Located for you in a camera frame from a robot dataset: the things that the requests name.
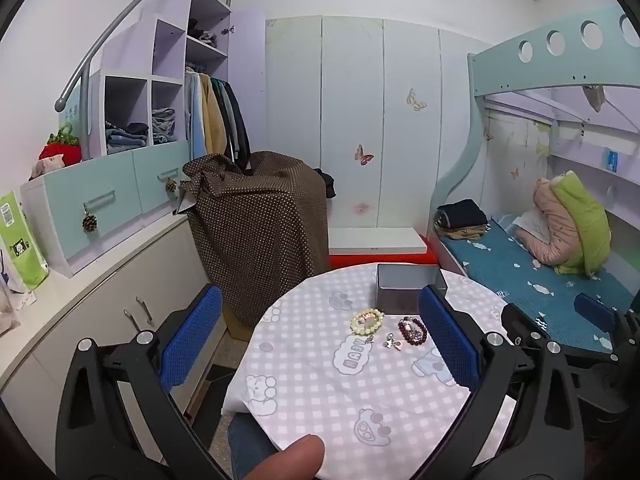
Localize grey metal handrail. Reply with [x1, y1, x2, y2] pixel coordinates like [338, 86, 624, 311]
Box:
[54, 0, 238, 113]

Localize white board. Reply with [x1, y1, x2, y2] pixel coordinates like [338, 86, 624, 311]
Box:
[328, 227, 428, 256]

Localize yellow hanging garment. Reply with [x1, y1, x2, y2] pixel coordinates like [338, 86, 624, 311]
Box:
[200, 74, 229, 158]

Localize folded grey clothes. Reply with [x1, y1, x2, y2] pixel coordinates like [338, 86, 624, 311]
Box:
[187, 19, 221, 50]

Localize folded beige clothes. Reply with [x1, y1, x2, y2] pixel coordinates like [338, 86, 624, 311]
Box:
[435, 225, 493, 241]

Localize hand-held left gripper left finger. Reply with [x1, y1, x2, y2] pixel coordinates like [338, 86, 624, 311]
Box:
[55, 284, 236, 480]

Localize round table, checked cloth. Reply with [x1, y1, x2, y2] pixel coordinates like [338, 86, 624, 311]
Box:
[221, 262, 518, 480]

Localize grey metal tin box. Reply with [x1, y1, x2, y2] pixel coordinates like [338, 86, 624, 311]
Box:
[376, 263, 447, 313]

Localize brown polka dot cloth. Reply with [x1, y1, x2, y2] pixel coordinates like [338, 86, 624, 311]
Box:
[181, 151, 330, 328]

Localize hanging grey tag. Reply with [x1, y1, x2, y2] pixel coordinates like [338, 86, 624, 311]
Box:
[582, 85, 606, 113]

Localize purple shelf unit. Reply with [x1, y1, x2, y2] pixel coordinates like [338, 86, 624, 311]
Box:
[100, 0, 266, 158]

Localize person's left hand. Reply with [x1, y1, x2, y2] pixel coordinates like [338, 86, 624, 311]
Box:
[235, 434, 326, 480]

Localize folded dark clothes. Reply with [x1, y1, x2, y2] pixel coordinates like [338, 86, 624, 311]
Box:
[434, 199, 488, 228]

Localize white plastic bag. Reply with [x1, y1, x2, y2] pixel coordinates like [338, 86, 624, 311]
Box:
[0, 250, 36, 333]

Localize pink and green quilt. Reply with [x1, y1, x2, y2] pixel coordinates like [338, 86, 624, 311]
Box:
[515, 171, 612, 277]

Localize red strawberry plush toy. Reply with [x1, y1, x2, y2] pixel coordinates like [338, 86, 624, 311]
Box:
[39, 122, 82, 165]

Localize green paper bag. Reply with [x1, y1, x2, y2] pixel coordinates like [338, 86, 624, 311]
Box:
[0, 191, 49, 291]

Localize person's leg in jeans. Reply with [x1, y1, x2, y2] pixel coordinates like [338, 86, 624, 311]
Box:
[227, 412, 283, 480]

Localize teal bunk bed frame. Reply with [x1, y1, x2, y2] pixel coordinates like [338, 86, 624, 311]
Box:
[431, 5, 640, 281]

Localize black hanging garment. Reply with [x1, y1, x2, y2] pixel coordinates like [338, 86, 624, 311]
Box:
[220, 79, 253, 173]

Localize dark red bead bracelet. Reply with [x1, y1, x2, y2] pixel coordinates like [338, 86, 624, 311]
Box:
[397, 316, 429, 346]

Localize black cloth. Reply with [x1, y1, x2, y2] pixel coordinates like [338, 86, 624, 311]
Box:
[320, 170, 341, 200]

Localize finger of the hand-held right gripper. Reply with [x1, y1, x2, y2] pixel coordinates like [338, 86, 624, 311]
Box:
[501, 301, 551, 348]
[573, 292, 632, 356]

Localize silver pendant chain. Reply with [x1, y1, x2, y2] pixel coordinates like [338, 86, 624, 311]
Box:
[367, 332, 405, 350]

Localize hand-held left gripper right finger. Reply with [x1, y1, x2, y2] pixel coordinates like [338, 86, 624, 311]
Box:
[410, 284, 587, 480]

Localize blue patterned mattress sheet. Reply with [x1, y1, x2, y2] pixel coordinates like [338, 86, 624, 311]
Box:
[440, 215, 636, 351]

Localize light blue hanging garment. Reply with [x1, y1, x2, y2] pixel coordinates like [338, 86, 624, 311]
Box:
[184, 71, 207, 162]

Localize teal drawer unit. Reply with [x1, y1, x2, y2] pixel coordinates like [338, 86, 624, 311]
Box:
[20, 140, 193, 278]

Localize folded dark blue jeans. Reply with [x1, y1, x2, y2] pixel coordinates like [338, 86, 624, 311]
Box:
[105, 120, 149, 155]

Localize white floor cabinet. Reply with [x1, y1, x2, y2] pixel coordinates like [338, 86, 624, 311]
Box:
[0, 212, 228, 426]

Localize white wardrobe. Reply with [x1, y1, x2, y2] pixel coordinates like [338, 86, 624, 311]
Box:
[265, 16, 493, 241]

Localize yellow-green bead bracelet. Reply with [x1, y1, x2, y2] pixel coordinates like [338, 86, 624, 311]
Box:
[350, 308, 386, 336]

